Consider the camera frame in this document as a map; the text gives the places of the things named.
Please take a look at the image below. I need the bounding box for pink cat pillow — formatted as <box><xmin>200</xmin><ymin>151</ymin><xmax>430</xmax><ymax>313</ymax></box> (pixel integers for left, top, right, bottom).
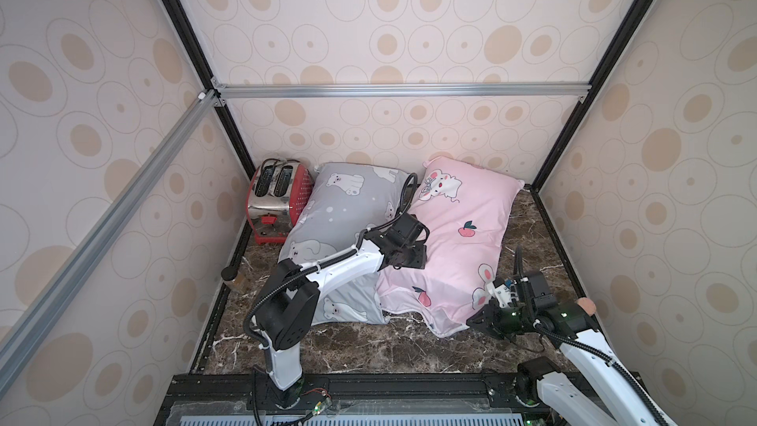
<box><xmin>377</xmin><ymin>157</ymin><xmax>524</xmax><ymax>338</ymax></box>

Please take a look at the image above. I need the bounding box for grey polar bear pillow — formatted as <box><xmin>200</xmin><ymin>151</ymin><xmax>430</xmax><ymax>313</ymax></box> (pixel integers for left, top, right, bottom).
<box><xmin>279</xmin><ymin>163</ymin><xmax>410</xmax><ymax>325</ymax></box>

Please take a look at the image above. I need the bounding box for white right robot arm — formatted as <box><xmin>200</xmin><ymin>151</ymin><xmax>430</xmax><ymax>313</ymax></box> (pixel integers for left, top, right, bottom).
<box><xmin>467</xmin><ymin>300</ymin><xmax>675</xmax><ymax>425</ymax></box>

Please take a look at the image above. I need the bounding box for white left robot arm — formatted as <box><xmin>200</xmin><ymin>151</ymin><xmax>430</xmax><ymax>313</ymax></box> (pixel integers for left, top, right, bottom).
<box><xmin>242</xmin><ymin>213</ymin><xmax>430</xmax><ymax>392</ymax></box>

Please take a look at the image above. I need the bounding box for red and chrome toaster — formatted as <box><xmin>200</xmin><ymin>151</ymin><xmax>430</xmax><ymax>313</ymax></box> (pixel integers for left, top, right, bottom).
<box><xmin>246</xmin><ymin>158</ymin><xmax>313</xmax><ymax>245</ymax></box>

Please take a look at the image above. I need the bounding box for small brown capped bottle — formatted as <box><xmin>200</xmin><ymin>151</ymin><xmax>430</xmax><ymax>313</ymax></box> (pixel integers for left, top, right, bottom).
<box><xmin>221</xmin><ymin>265</ymin><xmax>252</xmax><ymax>295</ymax></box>

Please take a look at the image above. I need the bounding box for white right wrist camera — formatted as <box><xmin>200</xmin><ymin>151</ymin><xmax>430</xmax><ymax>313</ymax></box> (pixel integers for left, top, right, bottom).
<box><xmin>486</xmin><ymin>280</ymin><xmax>516</xmax><ymax>309</ymax></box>

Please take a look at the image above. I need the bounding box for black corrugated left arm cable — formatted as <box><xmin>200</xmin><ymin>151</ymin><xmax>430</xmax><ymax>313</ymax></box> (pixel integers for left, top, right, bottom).
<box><xmin>241</xmin><ymin>172</ymin><xmax>420</xmax><ymax>344</ymax></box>

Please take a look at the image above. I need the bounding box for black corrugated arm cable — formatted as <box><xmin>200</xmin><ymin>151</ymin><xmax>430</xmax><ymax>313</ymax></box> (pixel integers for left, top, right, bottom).
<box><xmin>511</xmin><ymin>247</ymin><xmax>669</xmax><ymax>426</ymax></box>
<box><xmin>241</xmin><ymin>172</ymin><xmax>420</xmax><ymax>344</ymax></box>

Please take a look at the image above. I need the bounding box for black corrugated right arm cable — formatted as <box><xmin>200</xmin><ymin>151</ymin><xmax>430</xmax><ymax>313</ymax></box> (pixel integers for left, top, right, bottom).
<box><xmin>511</xmin><ymin>247</ymin><xmax>669</xmax><ymax>426</ymax></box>

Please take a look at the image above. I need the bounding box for silver aluminium back rail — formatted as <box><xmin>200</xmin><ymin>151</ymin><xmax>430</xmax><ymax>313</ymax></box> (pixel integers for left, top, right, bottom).
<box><xmin>217</xmin><ymin>82</ymin><xmax>591</xmax><ymax>100</ymax></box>

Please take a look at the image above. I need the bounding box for silver aluminium rail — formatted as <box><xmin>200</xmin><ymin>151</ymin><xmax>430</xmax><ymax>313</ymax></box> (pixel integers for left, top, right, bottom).
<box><xmin>1</xmin><ymin>89</ymin><xmax>220</xmax><ymax>396</ymax></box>
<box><xmin>217</xmin><ymin>82</ymin><xmax>591</xmax><ymax>100</ymax></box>

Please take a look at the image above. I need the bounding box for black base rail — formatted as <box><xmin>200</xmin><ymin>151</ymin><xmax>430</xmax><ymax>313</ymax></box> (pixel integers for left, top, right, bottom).
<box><xmin>155</xmin><ymin>370</ymin><xmax>567</xmax><ymax>425</ymax></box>

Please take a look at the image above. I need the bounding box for silver aluminium left rail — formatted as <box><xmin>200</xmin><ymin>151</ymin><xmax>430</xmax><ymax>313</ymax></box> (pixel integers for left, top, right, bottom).
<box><xmin>1</xmin><ymin>89</ymin><xmax>220</xmax><ymax>396</ymax></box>

